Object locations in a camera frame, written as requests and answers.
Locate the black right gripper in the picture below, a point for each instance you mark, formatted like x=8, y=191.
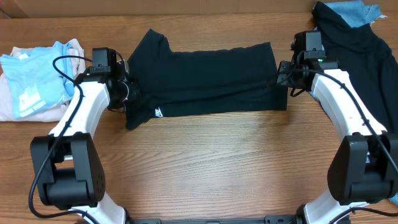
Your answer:
x=283, y=68

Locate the pink folded garment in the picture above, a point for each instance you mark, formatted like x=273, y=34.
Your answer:
x=54, y=114

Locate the black long garment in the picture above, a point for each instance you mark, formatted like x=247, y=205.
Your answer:
x=363, y=68

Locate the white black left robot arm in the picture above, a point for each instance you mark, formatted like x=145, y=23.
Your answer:
x=69, y=177

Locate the black t-shirt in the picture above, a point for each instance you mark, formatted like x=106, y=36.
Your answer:
x=169, y=84

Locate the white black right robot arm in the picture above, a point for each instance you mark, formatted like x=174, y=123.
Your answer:
x=364, y=168

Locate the light blue folded t-shirt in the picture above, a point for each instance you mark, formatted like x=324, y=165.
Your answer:
x=39, y=78

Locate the blue denim jeans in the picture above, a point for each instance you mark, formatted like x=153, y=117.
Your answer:
x=354, y=12

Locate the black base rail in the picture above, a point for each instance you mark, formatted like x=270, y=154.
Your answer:
x=211, y=221

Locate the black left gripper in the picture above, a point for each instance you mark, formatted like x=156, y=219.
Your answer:
x=135, y=92

